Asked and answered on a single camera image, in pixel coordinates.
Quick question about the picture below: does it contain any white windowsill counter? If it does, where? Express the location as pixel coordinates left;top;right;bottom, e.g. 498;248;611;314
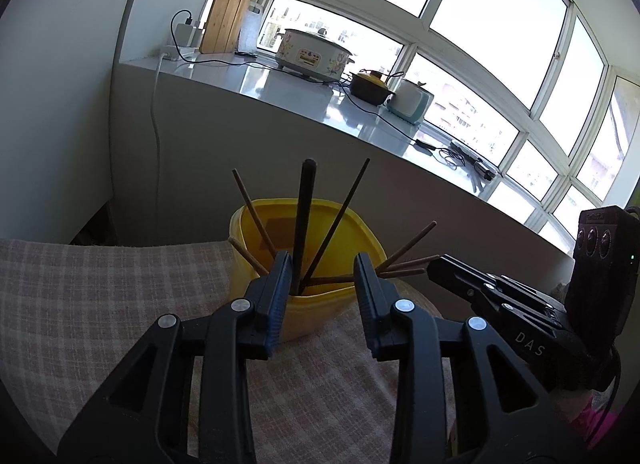
119;51;576;257

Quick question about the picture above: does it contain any white charger plug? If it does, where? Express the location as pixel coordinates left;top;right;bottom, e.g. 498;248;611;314
177;19;207;47

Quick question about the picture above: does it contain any black power cable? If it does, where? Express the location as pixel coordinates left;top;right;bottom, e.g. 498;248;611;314
337;75;481;170

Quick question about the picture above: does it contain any pink checked tablecloth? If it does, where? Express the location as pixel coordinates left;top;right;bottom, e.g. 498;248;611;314
0;238;456;464

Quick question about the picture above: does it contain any dark long appliance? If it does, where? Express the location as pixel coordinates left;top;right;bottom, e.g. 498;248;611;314
450;140;499;181

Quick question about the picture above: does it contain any dark clay pot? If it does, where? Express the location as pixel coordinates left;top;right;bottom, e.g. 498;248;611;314
348;69;397;106

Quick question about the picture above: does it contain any yellow plastic container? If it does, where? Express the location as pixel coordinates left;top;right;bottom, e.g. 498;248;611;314
229;198;388;343

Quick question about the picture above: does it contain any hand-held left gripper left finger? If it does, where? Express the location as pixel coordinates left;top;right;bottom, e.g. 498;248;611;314
56;250;293;464

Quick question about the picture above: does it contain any translucent plastic container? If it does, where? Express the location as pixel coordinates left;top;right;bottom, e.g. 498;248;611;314
239;1;263;52

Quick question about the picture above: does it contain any pink clothing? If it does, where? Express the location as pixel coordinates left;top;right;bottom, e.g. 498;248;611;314
570;404;626;450

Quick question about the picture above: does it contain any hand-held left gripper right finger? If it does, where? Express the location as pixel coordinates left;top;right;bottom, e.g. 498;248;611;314
352;253;588;464

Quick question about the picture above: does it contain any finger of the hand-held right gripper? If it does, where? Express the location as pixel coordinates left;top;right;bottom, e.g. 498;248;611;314
426;255;506;317
482;274;566;325

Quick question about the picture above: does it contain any black chopstick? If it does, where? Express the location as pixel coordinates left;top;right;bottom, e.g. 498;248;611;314
300;158;372;292
292;159;318;295

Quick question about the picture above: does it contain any floral white electric pot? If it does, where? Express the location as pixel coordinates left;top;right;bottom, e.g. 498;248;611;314
275;28;355;84

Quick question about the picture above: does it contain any white window frame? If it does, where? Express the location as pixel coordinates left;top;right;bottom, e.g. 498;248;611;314
250;0;640;255

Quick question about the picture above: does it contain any black charger cable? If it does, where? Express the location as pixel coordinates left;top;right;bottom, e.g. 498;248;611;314
170;9;261;67

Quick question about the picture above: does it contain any teal and white appliance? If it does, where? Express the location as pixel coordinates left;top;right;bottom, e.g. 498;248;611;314
385;78;435;126

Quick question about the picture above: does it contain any white power strip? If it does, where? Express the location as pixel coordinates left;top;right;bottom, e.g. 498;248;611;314
159;44;198;62

